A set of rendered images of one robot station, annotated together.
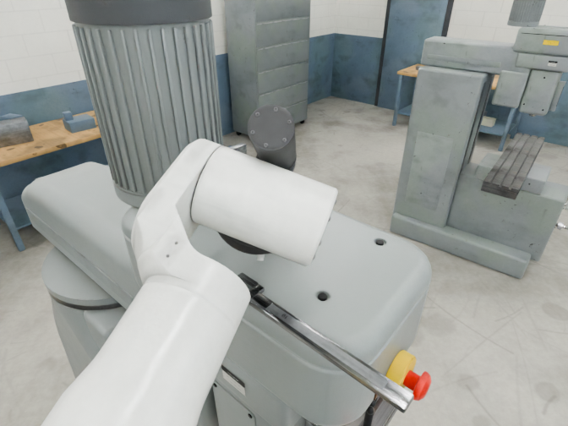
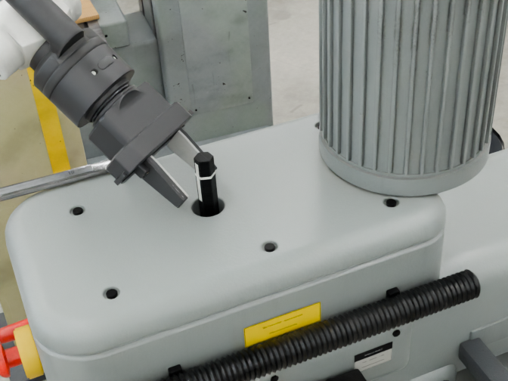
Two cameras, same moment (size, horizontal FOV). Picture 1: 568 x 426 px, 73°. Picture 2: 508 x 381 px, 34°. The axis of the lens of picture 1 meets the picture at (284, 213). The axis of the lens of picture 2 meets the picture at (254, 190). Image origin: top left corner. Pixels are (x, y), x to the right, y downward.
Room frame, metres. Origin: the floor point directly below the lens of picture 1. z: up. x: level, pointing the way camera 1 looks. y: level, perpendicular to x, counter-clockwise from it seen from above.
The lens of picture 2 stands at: (0.88, -0.60, 2.48)
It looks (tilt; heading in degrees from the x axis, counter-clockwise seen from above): 38 degrees down; 119
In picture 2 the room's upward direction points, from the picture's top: 4 degrees counter-clockwise
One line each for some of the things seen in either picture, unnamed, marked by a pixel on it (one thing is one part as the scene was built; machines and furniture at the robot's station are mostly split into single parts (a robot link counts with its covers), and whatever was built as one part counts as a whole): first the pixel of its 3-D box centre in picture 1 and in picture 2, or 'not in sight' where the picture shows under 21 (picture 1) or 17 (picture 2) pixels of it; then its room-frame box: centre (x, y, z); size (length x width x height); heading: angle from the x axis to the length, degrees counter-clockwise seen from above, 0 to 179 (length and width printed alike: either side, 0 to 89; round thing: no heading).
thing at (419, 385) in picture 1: (416, 383); (8, 358); (0.32, -0.18, 1.76); 0.04 x 0.03 x 0.04; 140
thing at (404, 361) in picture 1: (400, 373); (29, 351); (0.33, -0.16, 1.76); 0.06 x 0.02 x 0.06; 140
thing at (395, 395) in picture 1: (305, 333); (46, 181); (0.28, -0.02, 1.89); 0.24 x 0.04 x 0.01; 48
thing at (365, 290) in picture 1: (266, 269); (225, 254); (0.49, 0.03, 1.81); 0.47 x 0.26 x 0.16; 50
